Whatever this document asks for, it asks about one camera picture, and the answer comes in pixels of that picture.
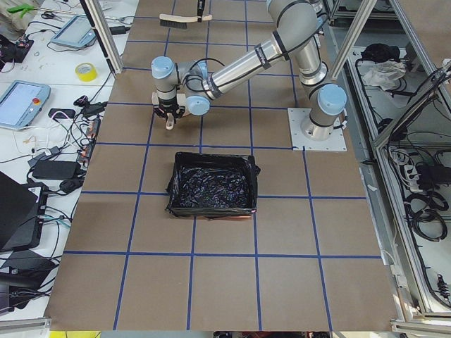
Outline orange power strip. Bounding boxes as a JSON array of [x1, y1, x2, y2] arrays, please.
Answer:
[[77, 118, 101, 166]]

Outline white hand brush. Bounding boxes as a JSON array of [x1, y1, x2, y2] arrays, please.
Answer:
[[159, 13, 213, 30]]

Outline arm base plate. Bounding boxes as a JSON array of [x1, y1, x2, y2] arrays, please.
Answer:
[[288, 108, 347, 152]]

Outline white plastic dustpan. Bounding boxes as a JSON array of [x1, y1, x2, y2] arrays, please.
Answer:
[[152, 92, 191, 130]]

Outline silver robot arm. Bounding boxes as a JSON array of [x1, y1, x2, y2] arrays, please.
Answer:
[[151, 1, 347, 141]]

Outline near teach pendant tablet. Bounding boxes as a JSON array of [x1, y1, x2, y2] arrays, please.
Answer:
[[1, 80, 51, 130]]

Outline coiled black cables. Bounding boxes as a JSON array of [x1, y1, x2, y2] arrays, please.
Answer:
[[404, 195, 449, 244]]

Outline far teach pendant tablet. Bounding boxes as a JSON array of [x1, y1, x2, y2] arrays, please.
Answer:
[[50, 15, 96, 49]]

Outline black power adapter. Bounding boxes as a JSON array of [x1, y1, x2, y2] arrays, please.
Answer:
[[32, 161, 81, 180]]

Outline green clamp tool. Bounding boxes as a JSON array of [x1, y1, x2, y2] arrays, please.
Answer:
[[6, 4, 35, 18]]

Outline teach pendant tablet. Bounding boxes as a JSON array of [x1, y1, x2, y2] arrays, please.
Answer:
[[1, 80, 51, 130], [50, 15, 96, 49]]

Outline black laptop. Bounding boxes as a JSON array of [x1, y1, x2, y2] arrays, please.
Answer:
[[1, 173, 49, 252]]

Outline white crumpled cloth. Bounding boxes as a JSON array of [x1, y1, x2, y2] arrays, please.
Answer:
[[362, 61, 406, 90]]

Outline yellow tape roll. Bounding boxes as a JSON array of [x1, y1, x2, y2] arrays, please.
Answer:
[[75, 63, 97, 82]]

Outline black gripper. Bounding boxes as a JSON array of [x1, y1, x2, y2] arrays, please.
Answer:
[[153, 0, 206, 124]]

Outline aluminium frame post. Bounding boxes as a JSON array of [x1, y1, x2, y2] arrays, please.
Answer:
[[80, 0, 123, 74]]

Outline black cloth bundle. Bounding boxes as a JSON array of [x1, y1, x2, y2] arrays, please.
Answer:
[[361, 43, 400, 63]]

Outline black scissors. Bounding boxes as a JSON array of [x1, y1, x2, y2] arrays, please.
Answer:
[[41, 11, 59, 20]]

